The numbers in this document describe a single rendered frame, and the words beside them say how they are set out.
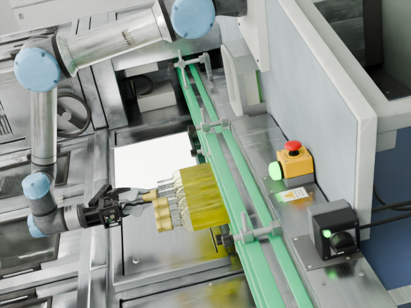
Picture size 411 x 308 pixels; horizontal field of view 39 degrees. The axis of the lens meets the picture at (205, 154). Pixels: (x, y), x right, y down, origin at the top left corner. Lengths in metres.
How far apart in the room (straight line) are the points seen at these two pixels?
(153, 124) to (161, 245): 0.98
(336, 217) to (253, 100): 0.76
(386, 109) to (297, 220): 0.33
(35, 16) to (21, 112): 2.75
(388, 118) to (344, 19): 1.66
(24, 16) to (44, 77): 3.88
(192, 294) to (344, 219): 0.63
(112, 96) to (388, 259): 1.71
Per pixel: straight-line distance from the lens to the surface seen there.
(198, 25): 1.51
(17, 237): 2.15
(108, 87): 2.61
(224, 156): 1.63
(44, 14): 5.38
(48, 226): 1.77
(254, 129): 1.70
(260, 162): 1.52
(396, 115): 1.11
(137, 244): 1.82
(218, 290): 1.63
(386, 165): 1.50
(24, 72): 1.54
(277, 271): 1.19
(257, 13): 1.56
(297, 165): 1.37
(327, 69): 1.15
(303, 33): 1.27
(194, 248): 1.73
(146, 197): 1.77
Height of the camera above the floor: 1.07
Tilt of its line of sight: 3 degrees down
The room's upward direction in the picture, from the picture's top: 103 degrees counter-clockwise
